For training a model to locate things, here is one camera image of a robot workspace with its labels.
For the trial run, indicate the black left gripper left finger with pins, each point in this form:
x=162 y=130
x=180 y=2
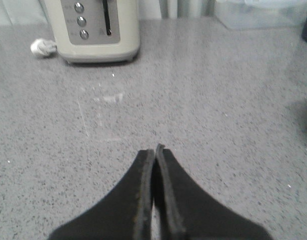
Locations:
x=125 y=213

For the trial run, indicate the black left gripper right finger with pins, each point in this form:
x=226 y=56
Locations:
x=187 y=212

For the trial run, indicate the clear plastic storage container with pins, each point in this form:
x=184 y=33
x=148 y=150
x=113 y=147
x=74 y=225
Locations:
x=259 y=14

